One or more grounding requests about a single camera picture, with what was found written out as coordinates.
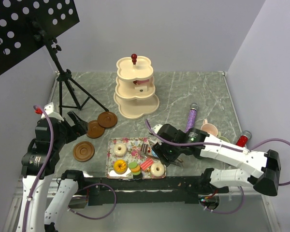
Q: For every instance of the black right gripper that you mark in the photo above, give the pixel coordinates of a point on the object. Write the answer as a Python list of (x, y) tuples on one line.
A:
[(159, 148)]

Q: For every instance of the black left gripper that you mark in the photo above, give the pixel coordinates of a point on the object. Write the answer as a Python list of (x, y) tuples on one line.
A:
[(79, 128)]

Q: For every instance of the chocolate cake slice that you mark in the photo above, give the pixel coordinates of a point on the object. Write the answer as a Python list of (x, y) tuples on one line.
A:
[(145, 148)]

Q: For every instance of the white cake slice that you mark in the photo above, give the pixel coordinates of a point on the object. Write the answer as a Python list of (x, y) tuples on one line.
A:
[(141, 89)]

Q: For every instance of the pink cake slice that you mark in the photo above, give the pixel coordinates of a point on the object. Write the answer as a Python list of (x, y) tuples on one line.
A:
[(143, 82)]

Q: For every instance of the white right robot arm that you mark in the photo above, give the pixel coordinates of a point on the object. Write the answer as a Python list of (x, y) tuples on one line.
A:
[(260, 170)]

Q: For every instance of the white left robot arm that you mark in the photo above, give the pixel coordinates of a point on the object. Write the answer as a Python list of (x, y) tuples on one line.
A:
[(52, 132)]

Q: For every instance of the blue glazed donut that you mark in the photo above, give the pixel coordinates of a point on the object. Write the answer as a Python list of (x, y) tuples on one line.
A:
[(153, 153)]

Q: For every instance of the brown wooden saucer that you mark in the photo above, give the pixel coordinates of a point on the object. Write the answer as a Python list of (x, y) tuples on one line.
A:
[(83, 151), (94, 129), (107, 119)]

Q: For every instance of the red striped cake slice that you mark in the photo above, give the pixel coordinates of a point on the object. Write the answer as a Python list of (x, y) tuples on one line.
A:
[(146, 164)]

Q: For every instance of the cream glazed donut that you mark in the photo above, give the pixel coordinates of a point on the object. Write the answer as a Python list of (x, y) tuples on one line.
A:
[(157, 169)]

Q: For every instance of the floral serving tray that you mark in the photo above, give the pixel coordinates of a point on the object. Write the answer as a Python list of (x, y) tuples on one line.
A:
[(133, 147)]

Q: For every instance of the stacked colourful macarons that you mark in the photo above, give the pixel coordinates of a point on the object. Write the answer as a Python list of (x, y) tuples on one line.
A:
[(135, 170)]

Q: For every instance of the purple glitter microphone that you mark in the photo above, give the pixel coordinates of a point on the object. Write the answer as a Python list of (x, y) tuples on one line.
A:
[(192, 116)]

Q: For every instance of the white glazed donut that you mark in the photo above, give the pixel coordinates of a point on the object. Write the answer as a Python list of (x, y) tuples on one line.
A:
[(120, 149)]

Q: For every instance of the yellow glazed donut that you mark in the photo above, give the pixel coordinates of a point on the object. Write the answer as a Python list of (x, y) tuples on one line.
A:
[(120, 166)]

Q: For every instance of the pink cup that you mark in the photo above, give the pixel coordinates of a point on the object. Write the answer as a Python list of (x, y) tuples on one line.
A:
[(209, 128)]

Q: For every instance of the light green cup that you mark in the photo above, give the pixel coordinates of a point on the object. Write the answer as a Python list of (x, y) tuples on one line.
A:
[(223, 139)]

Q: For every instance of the cream three-tier cake stand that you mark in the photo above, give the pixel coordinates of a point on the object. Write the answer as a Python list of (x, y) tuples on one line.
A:
[(130, 104)]

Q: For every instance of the red glitter microphone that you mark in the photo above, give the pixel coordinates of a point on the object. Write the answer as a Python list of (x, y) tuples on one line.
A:
[(243, 139)]

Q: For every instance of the black perforated music stand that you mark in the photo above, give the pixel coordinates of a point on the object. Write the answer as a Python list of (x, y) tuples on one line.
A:
[(28, 25)]

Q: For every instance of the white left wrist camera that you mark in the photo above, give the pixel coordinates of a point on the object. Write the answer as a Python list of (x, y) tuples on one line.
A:
[(50, 111)]

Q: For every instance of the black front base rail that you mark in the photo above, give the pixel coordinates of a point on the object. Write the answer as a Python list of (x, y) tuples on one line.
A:
[(170, 189)]

